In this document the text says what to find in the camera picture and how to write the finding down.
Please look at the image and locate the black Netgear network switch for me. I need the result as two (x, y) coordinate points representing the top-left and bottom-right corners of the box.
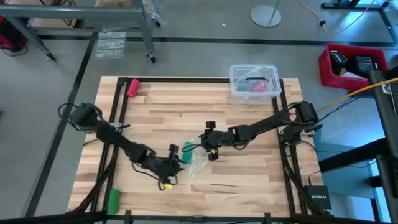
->
(303, 185), (332, 211)

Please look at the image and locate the grey round stand base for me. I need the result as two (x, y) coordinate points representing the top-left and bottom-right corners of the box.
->
(249, 4), (282, 28)

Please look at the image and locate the red plastic crate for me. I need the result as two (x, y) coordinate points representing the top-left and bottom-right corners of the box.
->
(318, 42), (389, 91)

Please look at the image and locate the wooden workbench in background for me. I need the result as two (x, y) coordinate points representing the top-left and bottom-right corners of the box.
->
(0, 0), (158, 65)

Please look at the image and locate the red bandage roll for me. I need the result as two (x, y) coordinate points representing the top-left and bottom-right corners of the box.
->
(127, 78), (140, 98)

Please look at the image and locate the clear plastic floor bag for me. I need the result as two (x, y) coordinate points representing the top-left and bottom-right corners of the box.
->
(95, 30), (127, 60)

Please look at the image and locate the long green elastic bandage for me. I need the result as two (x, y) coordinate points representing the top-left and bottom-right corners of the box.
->
(182, 141), (194, 165)

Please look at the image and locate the clear zipper bag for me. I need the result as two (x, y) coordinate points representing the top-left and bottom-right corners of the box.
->
(182, 138), (212, 179)

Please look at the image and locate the black table base frame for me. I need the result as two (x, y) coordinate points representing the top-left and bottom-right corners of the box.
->
(320, 0), (398, 47)

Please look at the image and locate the clear plastic storage bin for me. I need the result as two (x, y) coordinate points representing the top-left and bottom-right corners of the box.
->
(229, 63), (282, 105)

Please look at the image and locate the black aluminium rig frame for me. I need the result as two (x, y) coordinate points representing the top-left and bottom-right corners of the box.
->
(67, 77), (335, 220)

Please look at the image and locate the red bag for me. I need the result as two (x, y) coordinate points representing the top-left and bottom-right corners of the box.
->
(0, 15), (29, 52)

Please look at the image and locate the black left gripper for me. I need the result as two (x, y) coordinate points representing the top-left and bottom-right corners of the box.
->
(155, 143), (187, 185)

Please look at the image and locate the black cable with yellow tag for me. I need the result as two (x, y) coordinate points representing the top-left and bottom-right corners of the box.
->
(182, 141), (249, 155)
(132, 161), (180, 191)

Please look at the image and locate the dark pink bandage roll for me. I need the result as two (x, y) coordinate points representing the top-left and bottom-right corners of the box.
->
(253, 80), (269, 93)

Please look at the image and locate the yellow floor extension cable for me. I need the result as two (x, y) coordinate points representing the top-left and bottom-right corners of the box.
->
(298, 0), (377, 35)

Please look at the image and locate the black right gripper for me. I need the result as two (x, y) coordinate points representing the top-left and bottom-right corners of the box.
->
(194, 120), (233, 162)

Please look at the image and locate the yellow hanging cable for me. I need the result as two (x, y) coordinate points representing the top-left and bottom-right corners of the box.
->
(317, 77), (398, 113)

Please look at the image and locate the black device in crate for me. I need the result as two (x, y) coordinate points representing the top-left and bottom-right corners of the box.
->
(329, 49), (348, 73)
(353, 55), (379, 74)

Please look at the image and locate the small green bandage roll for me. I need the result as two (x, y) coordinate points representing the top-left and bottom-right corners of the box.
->
(106, 189), (121, 215)

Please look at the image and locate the blue bandage roll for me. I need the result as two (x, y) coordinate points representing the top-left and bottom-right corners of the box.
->
(235, 81), (252, 93)

